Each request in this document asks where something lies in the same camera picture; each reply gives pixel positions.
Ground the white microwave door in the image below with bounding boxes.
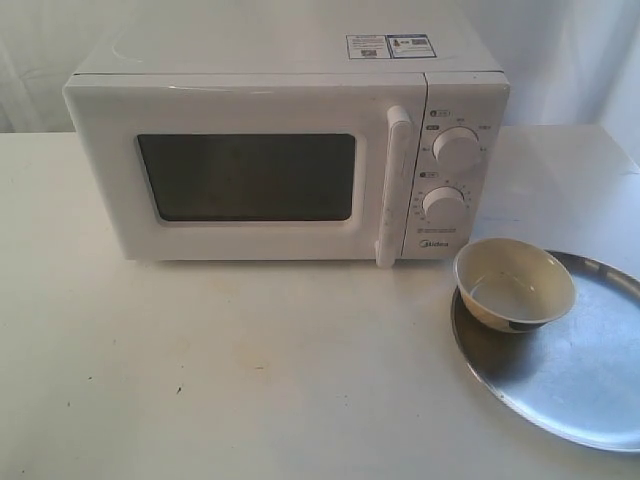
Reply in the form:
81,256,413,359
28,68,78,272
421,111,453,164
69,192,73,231
64,73,427,267

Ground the cream ceramic bowl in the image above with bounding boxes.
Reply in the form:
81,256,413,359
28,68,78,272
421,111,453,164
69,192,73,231
453,238,576,333

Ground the white microwave oven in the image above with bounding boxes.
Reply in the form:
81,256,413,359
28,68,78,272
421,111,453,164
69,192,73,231
64,11,509,268

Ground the lower white microwave knob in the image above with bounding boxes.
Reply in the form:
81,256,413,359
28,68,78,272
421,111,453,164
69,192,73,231
422,186,468,228

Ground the white microwave knob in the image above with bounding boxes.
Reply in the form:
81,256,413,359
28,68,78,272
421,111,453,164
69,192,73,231
433,126,481,172
422,186,468,228

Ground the upper white microwave knob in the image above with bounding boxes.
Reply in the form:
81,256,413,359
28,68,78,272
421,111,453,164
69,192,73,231
433,126,481,172

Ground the round metal tray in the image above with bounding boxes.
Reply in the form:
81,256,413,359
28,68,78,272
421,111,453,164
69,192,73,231
450,252,639,454

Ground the white curtain backdrop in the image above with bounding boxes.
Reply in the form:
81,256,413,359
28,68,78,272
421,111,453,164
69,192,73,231
1,1,639,149

